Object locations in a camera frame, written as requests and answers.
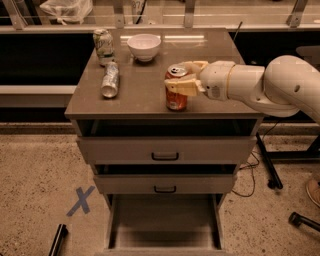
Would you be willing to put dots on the brown shoe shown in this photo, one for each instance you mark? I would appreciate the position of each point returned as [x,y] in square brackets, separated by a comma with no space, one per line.
[313,190]

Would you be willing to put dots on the middle drawer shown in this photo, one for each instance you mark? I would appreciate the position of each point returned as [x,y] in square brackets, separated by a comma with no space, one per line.
[166,179]

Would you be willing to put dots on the black stand leg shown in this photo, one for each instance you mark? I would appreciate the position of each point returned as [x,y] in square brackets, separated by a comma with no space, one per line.
[274,181]

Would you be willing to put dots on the orange coke can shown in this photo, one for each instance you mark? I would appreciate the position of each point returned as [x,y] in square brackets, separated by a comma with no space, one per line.
[175,101]

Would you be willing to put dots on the black leg bottom right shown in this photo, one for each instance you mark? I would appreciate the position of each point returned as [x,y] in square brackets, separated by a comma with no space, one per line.
[297,220]

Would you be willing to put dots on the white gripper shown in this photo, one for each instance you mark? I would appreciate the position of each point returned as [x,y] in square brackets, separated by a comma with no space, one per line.
[216,79]

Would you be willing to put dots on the open bottom drawer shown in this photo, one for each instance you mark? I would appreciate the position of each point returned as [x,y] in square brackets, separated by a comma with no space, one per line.
[164,225]

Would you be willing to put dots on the metal railing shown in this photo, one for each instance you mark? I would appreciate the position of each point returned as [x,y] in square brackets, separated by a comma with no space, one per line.
[22,16]

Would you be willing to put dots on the top drawer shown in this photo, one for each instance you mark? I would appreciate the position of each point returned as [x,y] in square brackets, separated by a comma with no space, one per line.
[166,141]

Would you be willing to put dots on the blue tape cross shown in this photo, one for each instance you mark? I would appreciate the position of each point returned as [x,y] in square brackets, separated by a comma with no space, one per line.
[81,202]

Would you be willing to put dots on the white bowl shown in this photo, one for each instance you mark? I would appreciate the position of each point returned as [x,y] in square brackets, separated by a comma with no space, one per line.
[144,47]

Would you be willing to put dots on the plastic bag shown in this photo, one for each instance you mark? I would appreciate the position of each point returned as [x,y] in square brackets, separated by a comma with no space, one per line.
[67,11]

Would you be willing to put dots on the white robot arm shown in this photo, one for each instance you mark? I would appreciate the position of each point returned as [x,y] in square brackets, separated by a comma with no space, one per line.
[286,86]

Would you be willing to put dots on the black leg bottom left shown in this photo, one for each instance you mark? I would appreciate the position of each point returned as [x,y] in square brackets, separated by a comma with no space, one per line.
[60,235]

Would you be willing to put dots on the grey drawer cabinet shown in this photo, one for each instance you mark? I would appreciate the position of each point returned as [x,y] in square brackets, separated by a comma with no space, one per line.
[142,93]

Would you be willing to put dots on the lying silver can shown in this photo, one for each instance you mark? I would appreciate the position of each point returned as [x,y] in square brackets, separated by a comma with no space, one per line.
[110,81]

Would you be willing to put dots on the upright green white can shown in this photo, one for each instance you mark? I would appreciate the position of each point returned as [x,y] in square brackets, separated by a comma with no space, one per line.
[103,42]

